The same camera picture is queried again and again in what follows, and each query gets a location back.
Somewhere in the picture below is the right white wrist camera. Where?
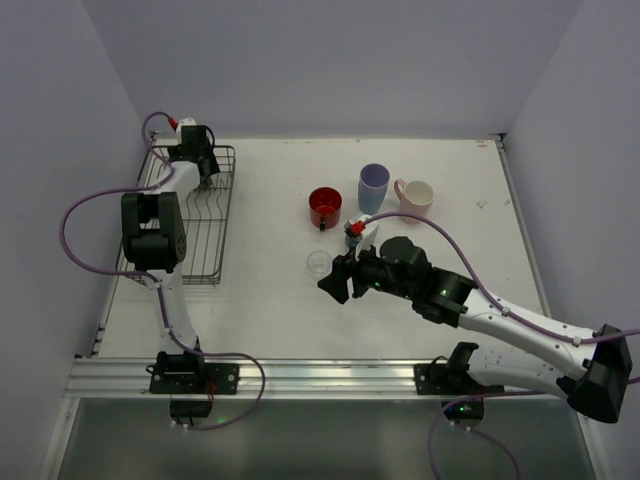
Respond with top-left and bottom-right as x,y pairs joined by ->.
344,212 -> 379,253

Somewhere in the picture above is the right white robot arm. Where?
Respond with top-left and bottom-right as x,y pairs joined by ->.
317,237 -> 633,424

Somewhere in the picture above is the aluminium right side rail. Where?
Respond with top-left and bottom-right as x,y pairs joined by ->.
490,133 -> 552,316

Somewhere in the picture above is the lavender plastic cup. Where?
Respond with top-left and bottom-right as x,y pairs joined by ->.
358,163 -> 391,198

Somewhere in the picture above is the dark blue mug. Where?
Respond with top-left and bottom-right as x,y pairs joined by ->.
345,231 -> 361,251

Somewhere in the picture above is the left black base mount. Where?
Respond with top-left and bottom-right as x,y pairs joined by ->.
145,352 -> 240,426

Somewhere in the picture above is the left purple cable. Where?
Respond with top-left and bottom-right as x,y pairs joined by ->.
59,111 -> 266,432

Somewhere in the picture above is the red mug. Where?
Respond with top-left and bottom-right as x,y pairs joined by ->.
308,186 -> 342,232

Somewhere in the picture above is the aluminium rail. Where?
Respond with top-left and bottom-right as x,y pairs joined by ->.
64,349 -> 562,400
490,133 -> 552,316

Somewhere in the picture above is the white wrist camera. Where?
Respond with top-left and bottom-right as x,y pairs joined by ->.
175,117 -> 197,134
344,212 -> 379,253

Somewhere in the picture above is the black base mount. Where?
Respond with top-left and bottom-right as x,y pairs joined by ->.
145,352 -> 240,426
413,343 -> 505,427

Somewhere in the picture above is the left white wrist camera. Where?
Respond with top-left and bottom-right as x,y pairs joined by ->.
175,117 -> 197,134

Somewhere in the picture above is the aluminium front rail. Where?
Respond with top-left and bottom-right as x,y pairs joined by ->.
64,349 -> 562,400

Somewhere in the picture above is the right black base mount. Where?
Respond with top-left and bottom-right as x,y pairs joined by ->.
413,343 -> 505,427

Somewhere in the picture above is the pink mug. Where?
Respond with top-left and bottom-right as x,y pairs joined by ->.
394,179 -> 435,224

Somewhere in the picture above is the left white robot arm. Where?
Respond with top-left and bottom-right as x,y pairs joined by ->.
121,118 -> 219,394

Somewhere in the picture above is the light blue plastic cup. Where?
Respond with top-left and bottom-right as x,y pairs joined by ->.
358,192 -> 386,216

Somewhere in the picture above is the clear glass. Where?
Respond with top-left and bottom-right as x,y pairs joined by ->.
306,250 -> 332,279

